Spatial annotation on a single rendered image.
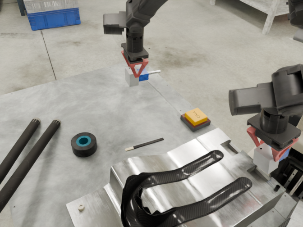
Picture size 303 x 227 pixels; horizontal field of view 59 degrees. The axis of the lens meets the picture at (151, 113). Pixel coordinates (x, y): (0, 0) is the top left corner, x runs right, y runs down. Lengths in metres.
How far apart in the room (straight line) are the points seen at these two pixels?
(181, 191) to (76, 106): 0.57
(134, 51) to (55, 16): 2.80
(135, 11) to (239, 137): 1.59
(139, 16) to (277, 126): 0.45
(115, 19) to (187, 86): 1.78
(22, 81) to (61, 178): 1.99
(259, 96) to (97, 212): 0.46
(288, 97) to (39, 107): 0.87
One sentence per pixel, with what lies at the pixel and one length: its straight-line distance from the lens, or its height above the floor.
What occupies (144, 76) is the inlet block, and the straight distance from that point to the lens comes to 0.98.
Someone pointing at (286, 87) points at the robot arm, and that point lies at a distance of 0.53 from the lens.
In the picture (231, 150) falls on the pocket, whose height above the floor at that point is 0.86.
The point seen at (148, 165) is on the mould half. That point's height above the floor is 0.92.
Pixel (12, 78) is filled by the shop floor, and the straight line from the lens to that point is 2.85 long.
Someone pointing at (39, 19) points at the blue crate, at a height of 0.13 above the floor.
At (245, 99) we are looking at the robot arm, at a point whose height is 1.15.
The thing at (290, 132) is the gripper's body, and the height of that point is 1.07.
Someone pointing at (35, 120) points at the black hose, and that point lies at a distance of 1.01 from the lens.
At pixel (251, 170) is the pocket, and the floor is 0.87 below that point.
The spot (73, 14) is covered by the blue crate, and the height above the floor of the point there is 0.14.
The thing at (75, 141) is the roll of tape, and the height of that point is 0.83.
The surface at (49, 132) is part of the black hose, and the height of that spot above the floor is 0.84.
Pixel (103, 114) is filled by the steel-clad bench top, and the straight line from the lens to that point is 1.02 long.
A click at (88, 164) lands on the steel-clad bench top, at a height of 0.80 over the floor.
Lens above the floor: 1.48
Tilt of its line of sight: 42 degrees down
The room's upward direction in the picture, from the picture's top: 3 degrees clockwise
